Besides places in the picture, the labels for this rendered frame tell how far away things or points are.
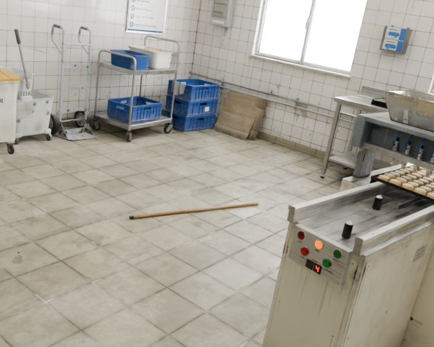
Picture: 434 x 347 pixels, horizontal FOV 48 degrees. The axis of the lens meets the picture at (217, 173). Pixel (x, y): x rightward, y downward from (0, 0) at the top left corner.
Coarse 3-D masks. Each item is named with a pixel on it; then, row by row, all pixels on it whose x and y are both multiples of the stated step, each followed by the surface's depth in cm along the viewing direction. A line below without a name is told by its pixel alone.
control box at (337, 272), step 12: (300, 228) 183; (300, 240) 183; (312, 240) 179; (324, 240) 176; (300, 252) 184; (312, 252) 180; (324, 252) 176; (348, 252) 169; (312, 264) 180; (336, 264) 173; (348, 264) 172; (324, 276) 177; (336, 276) 174
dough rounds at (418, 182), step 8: (408, 168) 257; (424, 168) 265; (384, 176) 235; (392, 176) 238; (400, 176) 246; (408, 176) 242; (416, 176) 245; (424, 176) 250; (432, 176) 248; (400, 184) 230; (408, 184) 229; (416, 184) 231; (424, 184) 237; (432, 184) 235; (416, 192) 223; (424, 192) 222; (432, 192) 229
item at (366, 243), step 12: (408, 216) 194; (420, 216) 196; (432, 216) 207; (384, 228) 178; (396, 228) 182; (408, 228) 191; (360, 240) 164; (372, 240) 170; (384, 240) 178; (360, 252) 166
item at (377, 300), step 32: (320, 224) 188; (352, 224) 178; (384, 224) 198; (352, 256) 172; (384, 256) 180; (416, 256) 206; (288, 288) 195; (320, 288) 183; (352, 288) 174; (384, 288) 192; (416, 288) 223; (288, 320) 197; (320, 320) 185; (352, 320) 179; (384, 320) 206
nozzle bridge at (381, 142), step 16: (384, 112) 256; (368, 128) 241; (384, 128) 239; (400, 128) 224; (416, 128) 226; (352, 144) 243; (368, 144) 241; (384, 144) 240; (400, 144) 234; (416, 144) 229; (432, 144) 223; (368, 160) 255; (416, 160) 224
